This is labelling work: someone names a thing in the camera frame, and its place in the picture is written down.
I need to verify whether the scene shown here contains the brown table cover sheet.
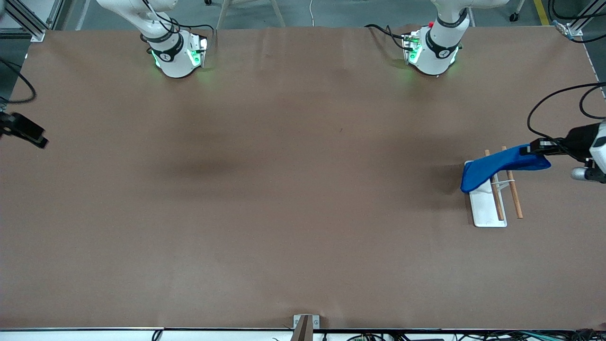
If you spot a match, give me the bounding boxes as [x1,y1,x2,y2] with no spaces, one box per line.
[0,26,606,330]

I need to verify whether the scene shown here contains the black left base cable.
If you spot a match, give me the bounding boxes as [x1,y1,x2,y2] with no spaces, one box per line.
[365,24,409,50]

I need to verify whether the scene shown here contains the metal bracket with brown post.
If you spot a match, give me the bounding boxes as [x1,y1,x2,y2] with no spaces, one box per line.
[291,314,320,341]

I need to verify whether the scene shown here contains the beige wooden stand legs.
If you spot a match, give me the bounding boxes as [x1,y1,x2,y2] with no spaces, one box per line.
[215,0,287,29]

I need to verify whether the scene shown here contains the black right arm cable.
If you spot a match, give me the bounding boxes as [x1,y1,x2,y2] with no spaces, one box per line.
[0,0,178,105]

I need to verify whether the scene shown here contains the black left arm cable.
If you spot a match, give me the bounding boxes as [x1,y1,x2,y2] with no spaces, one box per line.
[527,81,606,145]

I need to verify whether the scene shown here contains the blue microfibre towel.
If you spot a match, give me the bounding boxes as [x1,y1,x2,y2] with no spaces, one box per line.
[461,144,552,193]

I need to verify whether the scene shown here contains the white towel rack wooden bars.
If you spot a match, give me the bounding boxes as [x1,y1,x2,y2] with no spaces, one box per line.
[466,147,524,228]

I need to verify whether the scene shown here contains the aluminium frame post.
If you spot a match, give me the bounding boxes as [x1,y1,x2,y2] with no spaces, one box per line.
[559,0,606,41]
[0,0,64,42]

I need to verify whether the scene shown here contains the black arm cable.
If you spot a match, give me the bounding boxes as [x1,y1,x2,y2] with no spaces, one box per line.
[527,81,606,145]
[0,0,178,105]

